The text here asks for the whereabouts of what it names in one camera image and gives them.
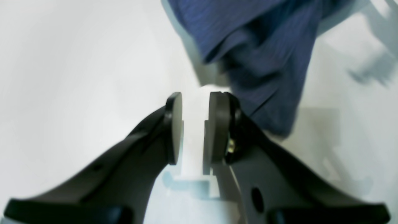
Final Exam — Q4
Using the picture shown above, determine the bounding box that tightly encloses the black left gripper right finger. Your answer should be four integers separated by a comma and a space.
203, 92, 391, 224

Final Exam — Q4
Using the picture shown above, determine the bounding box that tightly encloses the dark blue t-shirt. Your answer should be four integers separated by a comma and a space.
168, 0, 352, 138

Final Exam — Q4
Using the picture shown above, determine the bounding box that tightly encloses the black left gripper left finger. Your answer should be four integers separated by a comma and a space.
4, 92, 183, 224

